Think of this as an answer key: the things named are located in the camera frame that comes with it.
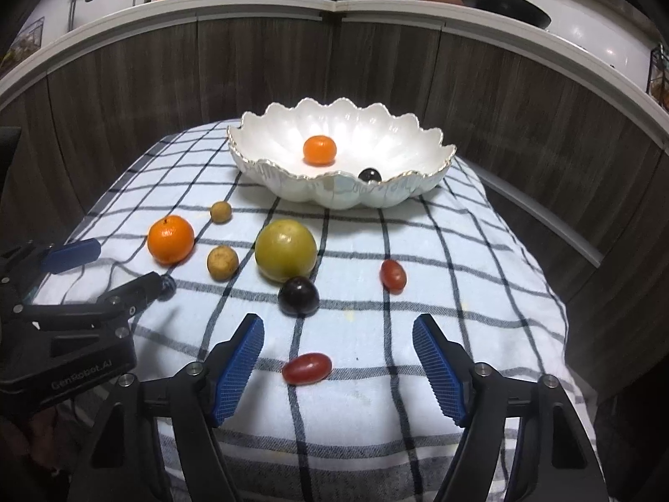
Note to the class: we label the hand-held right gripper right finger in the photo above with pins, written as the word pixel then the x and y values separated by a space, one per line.
pixel 439 371

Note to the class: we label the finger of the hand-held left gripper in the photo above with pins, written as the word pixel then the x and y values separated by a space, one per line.
pixel 73 254
pixel 146 287

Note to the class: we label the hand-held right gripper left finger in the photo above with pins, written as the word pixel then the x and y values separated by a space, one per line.
pixel 238 371

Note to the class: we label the large mandarin orange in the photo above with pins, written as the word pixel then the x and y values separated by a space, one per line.
pixel 171 240

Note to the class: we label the long red cherry tomato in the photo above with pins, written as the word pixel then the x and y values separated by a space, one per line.
pixel 307 368

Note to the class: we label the large brown longan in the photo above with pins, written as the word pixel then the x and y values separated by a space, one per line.
pixel 222 263

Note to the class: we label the short red cherry tomato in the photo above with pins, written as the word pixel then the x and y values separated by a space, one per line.
pixel 393 275

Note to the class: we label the yellow-green round pear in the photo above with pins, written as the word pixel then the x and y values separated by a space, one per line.
pixel 286 251

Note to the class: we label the white scalloped ceramic bowl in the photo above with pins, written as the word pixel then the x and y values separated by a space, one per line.
pixel 366 130

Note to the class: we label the dark purple plum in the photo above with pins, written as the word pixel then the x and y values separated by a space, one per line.
pixel 298 297

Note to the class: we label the white black checked cloth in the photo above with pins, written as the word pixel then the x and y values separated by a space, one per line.
pixel 470 272

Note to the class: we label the small brown longan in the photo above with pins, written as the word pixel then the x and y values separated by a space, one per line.
pixel 221 212

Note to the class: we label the wood panel kitchen counter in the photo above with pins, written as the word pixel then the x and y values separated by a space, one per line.
pixel 157 89

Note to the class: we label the small dark grape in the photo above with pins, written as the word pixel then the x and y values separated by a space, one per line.
pixel 369 173

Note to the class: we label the small mandarin orange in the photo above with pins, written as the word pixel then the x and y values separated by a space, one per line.
pixel 320 150

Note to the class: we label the grey metal rail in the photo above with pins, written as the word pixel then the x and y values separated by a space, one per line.
pixel 549 219

